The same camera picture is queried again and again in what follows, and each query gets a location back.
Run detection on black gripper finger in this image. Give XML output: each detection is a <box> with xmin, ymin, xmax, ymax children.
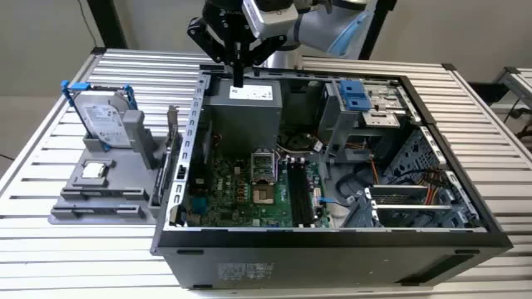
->
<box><xmin>187</xmin><ymin>17</ymin><xmax>241</xmax><ymax>88</ymax></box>
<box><xmin>238</xmin><ymin>34</ymin><xmax>289</xmax><ymax>88</ymax></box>

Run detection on dark RAM stick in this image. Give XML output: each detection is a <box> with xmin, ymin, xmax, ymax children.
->
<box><xmin>73</xmin><ymin>209</ymin><xmax>121</xmax><ymax>217</ymax></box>
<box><xmin>81</xmin><ymin>191</ymin><xmax>126</xmax><ymax>199</ymax></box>

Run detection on black RAM slot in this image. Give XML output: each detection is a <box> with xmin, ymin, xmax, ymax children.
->
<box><xmin>298</xmin><ymin>158</ymin><xmax>317</xmax><ymax>227</ymax></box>
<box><xmin>289</xmin><ymin>158</ymin><xmax>305</xmax><ymax>227</ymax></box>

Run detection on grey power supply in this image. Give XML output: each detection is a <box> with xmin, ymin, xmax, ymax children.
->
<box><xmin>207</xmin><ymin>77</ymin><xmax>285</xmax><ymax>157</ymax></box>

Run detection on blue drive latch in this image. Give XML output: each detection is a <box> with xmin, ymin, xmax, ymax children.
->
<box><xmin>339</xmin><ymin>80</ymin><xmax>371</xmax><ymax>112</ymax></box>

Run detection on grey optical drive cage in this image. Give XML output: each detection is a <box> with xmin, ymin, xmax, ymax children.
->
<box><xmin>319</xmin><ymin>77</ymin><xmax>414</xmax><ymax>158</ymax></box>

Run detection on round black case speaker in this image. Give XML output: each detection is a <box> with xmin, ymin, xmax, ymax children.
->
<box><xmin>283</xmin><ymin>132</ymin><xmax>318</xmax><ymax>153</ymax></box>

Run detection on metal socket cover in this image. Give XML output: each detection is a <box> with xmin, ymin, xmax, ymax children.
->
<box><xmin>251</xmin><ymin>149</ymin><xmax>278</xmax><ymax>183</ymax></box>

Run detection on hard disk in blue carrier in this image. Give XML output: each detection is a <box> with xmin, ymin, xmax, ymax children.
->
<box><xmin>62</xmin><ymin>80</ymin><xmax>138</xmax><ymax>153</ymax></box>

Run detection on CPU socket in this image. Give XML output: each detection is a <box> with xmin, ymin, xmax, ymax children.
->
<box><xmin>253</xmin><ymin>183</ymin><xmax>279</xmax><ymax>206</ymax></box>

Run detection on silver CPU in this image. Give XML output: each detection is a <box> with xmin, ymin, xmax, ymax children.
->
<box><xmin>81</xmin><ymin>163</ymin><xmax>109</xmax><ymax>179</ymax></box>

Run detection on green motherboard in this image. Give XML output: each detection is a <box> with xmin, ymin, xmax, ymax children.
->
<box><xmin>187</xmin><ymin>155</ymin><xmax>334</xmax><ymax>228</ymax></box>

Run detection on grey parts rack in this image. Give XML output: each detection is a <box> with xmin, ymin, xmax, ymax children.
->
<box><xmin>49</xmin><ymin>108</ymin><xmax>185</xmax><ymax>225</ymax></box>

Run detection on metal slat side table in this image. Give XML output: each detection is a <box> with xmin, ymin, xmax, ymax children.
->
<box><xmin>493</xmin><ymin>65</ymin><xmax>532</xmax><ymax>110</ymax></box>

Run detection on grey disk bay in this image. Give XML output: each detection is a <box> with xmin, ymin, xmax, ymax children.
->
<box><xmin>345</xmin><ymin>183</ymin><xmax>455</xmax><ymax>229</ymax></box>

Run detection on black grey PC case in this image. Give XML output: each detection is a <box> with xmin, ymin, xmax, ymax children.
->
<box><xmin>150</xmin><ymin>64</ymin><xmax>515</xmax><ymax>289</ymax></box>

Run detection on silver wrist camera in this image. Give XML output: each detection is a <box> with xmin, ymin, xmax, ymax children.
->
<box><xmin>243</xmin><ymin>0</ymin><xmax>301</xmax><ymax>39</ymax></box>

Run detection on black upright post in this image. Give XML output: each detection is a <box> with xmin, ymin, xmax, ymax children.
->
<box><xmin>358</xmin><ymin>0</ymin><xmax>395</xmax><ymax>60</ymax></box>
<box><xmin>86</xmin><ymin>0</ymin><xmax>130</xmax><ymax>50</ymax></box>

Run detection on graphics card with metal bracket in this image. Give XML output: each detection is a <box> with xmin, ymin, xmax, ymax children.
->
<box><xmin>151</xmin><ymin>105</ymin><xmax>185</xmax><ymax>207</ymax></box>

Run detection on thin orange wire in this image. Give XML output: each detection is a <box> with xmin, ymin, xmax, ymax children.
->
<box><xmin>369</xmin><ymin>154</ymin><xmax>381</xmax><ymax>185</ymax></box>

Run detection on black looped cable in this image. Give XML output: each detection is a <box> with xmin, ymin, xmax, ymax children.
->
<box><xmin>335</xmin><ymin>171</ymin><xmax>369</xmax><ymax>207</ymax></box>

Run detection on orange yellow wire bundle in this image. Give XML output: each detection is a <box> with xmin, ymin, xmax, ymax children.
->
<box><xmin>419</xmin><ymin>168</ymin><xmax>443</xmax><ymax>207</ymax></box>

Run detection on black hanging cables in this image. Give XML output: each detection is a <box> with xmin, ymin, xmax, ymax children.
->
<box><xmin>505</xmin><ymin>105</ymin><xmax>532</xmax><ymax>140</ymax></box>

